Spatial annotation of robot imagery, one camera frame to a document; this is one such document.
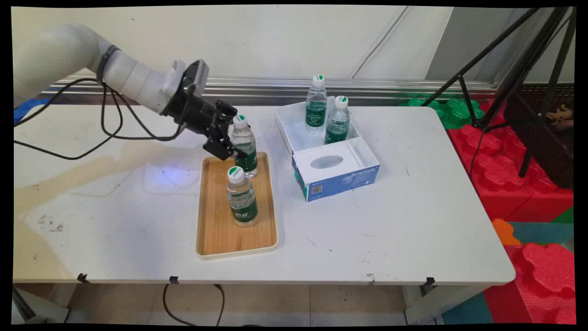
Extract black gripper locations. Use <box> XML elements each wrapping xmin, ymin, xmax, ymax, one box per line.
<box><xmin>161</xmin><ymin>86</ymin><xmax>239</xmax><ymax>162</ymax></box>

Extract green label water bottle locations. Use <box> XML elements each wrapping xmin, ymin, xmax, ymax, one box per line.
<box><xmin>229</xmin><ymin>115</ymin><xmax>259</xmax><ymax>180</ymax></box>
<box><xmin>305</xmin><ymin>74</ymin><xmax>328</xmax><ymax>134</ymax></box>
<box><xmin>324</xmin><ymin>96</ymin><xmax>351</xmax><ymax>145</ymax></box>
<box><xmin>225</xmin><ymin>166</ymin><xmax>259</xmax><ymax>228</ymax></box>

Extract bamboo wooden tray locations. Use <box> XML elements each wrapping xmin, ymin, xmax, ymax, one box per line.
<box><xmin>196</xmin><ymin>152</ymin><xmax>279</xmax><ymax>261</ymax></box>

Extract white blue cardboard box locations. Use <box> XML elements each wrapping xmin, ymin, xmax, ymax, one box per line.
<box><xmin>274</xmin><ymin>101</ymin><xmax>381</xmax><ymax>203</ymax></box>

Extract blue tape strip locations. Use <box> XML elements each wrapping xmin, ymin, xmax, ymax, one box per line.
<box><xmin>14</xmin><ymin>98</ymin><xmax>49</xmax><ymax>126</ymax></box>

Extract green foam block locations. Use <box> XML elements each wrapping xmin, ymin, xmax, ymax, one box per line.
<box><xmin>400</xmin><ymin>94</ymin><xmax>485</xmax><ymax>130</ymax></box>

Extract white table leg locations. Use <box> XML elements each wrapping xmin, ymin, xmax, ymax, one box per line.
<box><xmin>404</xmin><ymin>285</ymin><xmax>487</xmax><ymax>325</ymax></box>

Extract red foam block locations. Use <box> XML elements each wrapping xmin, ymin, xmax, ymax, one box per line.
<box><xmin>482</xmin><ymin>243</ymin><xmax>577</xmax><ymax>325</ymax></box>
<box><xmin>448</xmin><ymin>99</ymin><xmax>575</xmax><ymax>223</ymax></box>

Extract orange foam piece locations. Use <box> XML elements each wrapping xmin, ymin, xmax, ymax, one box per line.
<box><xmin>491</xmin><ymin>218</ymin><xmax>522</xmax><ymax>246</ymax></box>

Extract teal foam floor mat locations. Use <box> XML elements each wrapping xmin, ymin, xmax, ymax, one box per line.
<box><xmin>442</xmin><ymin>292</ymin><xmax>494</xmax><ymax>325</ymax></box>
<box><xmin>508</xmin><ymin>222</ymin><xmax>575</xmax><ymax>245</ymax></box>

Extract black tripod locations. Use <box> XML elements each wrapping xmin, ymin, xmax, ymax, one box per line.
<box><xmin>420</xmin><ymin>7</ymin><xmax>577</xmax><ymax>177</ymax></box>

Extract dark mesh crate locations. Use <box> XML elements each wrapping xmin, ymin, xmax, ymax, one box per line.
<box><xmin>504</xmin><ymin>85</ymin><xmax>575</xmax><ymax>189</ymax></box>

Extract brown toy figure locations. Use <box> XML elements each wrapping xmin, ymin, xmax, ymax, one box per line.
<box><xmin>547</xmin><ymin>105</ymin><xmax>574</xmax><ymax>127</ymax></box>

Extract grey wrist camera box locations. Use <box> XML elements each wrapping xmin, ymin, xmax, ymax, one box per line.
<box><xmin>172</xmin><ymin>59</ymin><xmax>210</xmax><ymax>99</ymax></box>

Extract black cable strap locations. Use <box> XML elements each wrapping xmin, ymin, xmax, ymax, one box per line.
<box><xmin>96</xmin><ymin>45</ymin><xmax>122</xmax><ymax>86</ymax></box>

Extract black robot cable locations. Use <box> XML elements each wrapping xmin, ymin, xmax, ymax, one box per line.
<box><xmin>13</xmin><ymin>83</ymin><xmax>190</xmax><ymax>161</ymax></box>
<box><xmin>13</xmin><ymin>77</ymin><xmax>159</xmax><ymax>141</ymax></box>

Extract black floor cable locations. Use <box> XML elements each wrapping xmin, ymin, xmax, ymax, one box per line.
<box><xmin>163</xmin><ymin>284</ymin><xmax>226</xmax><ymax>327</ymax></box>

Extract aluminium wall rail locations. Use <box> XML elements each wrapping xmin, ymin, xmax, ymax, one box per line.
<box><xmin>39</xmin><ymin>76</ymin><xmax>499</xmax><ymax>107</ymax></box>

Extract thin black tripod cable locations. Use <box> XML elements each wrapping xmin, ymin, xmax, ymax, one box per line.
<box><xmin>469</xmin><ymin>126</ymin><xmax>487</xmax><ymax>180</ymax></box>

